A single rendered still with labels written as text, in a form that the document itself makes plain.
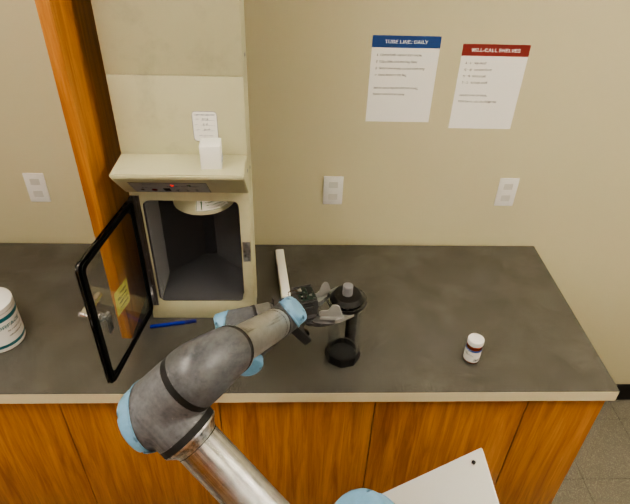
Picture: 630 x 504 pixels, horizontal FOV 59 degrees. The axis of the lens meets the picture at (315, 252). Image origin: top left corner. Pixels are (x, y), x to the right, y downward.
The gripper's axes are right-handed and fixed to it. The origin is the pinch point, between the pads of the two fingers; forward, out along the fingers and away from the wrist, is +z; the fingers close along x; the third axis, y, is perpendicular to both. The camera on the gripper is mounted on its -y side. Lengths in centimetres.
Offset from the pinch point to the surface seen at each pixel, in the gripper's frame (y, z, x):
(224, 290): -10.8, -30.0, 29.1
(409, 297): -21.8, 29.5, 18.9
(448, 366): -21.7, 27.8, -12.2
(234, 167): 38.3, -23.3, 16.2
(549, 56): 46, 81, 40
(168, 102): 53, -36, 27
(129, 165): 40, -48, 23
